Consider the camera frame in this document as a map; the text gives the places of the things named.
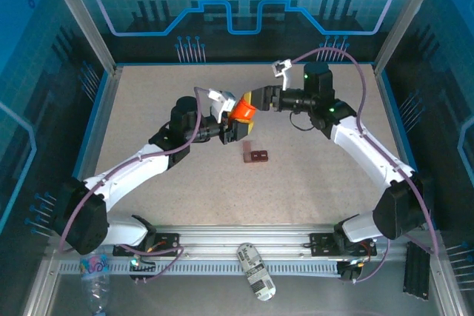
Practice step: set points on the black ridged bar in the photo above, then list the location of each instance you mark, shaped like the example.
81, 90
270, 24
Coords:
416, 269

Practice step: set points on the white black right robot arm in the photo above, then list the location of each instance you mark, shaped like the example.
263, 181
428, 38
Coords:
370, 153

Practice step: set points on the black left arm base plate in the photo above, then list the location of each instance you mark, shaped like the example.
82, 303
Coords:
166, 242

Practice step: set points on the aluminium base beam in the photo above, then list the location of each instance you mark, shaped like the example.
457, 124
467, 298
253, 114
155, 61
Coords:
240, 236

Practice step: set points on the orange pill bottle cap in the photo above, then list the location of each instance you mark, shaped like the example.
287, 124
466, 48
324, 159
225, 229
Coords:
250, 106

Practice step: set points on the orange pill bottle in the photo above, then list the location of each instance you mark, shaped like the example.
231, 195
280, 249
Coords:
242, 113

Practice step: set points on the grey oval labelled device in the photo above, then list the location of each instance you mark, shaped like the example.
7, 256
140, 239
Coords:
255, 271

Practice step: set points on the clear plastic water bottle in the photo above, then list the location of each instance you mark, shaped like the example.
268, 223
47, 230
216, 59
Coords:
94, 286

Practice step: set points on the aluminium frame post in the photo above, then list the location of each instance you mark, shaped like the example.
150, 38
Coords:
408, 16
83, 16

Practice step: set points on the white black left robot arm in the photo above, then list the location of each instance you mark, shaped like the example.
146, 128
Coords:
129, 171

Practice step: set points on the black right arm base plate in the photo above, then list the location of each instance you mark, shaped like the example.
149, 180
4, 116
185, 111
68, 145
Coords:
322, 243

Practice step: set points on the blue aluminium side rail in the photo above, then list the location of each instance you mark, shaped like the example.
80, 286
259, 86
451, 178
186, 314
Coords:
99, 127
404, 146

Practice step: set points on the dark red pill organizer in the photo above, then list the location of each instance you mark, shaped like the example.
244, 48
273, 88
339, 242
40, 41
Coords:
259, 156

